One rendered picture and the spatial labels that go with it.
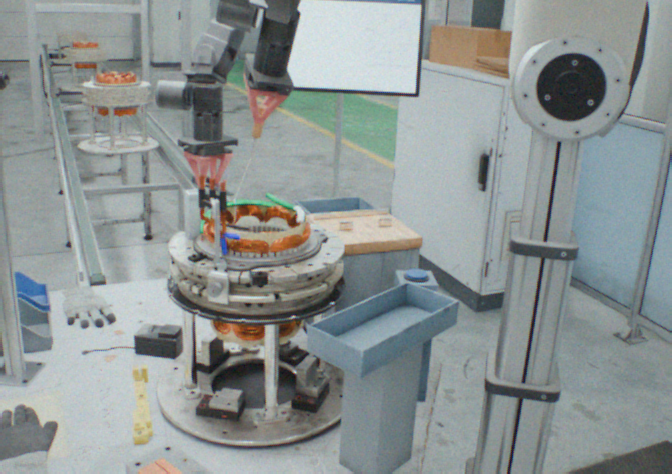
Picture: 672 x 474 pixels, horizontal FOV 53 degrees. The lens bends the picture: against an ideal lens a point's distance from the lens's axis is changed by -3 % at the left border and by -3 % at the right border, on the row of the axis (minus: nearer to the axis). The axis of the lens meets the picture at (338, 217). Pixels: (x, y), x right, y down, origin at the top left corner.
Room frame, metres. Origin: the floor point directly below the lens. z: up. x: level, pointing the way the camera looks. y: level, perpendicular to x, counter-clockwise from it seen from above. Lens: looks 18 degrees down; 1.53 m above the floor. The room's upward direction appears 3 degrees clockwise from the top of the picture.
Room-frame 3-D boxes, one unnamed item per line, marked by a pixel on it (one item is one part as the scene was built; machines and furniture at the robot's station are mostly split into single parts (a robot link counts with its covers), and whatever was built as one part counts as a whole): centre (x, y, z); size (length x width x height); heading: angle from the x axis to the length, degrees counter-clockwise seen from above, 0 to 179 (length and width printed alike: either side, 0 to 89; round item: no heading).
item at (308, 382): (1.14, 0.03, 0.85); 0.06 x 0.04 x 0.05; 163
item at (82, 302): (1.50, 0.60, 0.79); 0.24 x 0.12 x 0.02; 24
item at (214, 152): (1.30, 0.26, 1.21); 0.07 x 0.07 x 0.09; 43
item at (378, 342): (0.98, -0.08, 0.92); 0.25 x 0.11 x 0.28; 139
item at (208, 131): (1.30, 0.26, 1.28); 0.10 x 0.07 x 0.07; 133
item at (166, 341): (1.32, 0.37, 0.81); 0.10 x 0.06 x 0.06; 81
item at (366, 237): (1.40, -0.05, 1.05); 0.20 x 0.19 x 0.02; 22
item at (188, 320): (1.14, 0.27, 0.91); 0.02 x 0.02 x 0.21
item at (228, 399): (1.07, 0.19, 0.83); 0.05 x 0.04 x 0.02; 81
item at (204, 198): (1.07, 0.21, 1.21); 0.04 x 0.04 x 0.03; 27
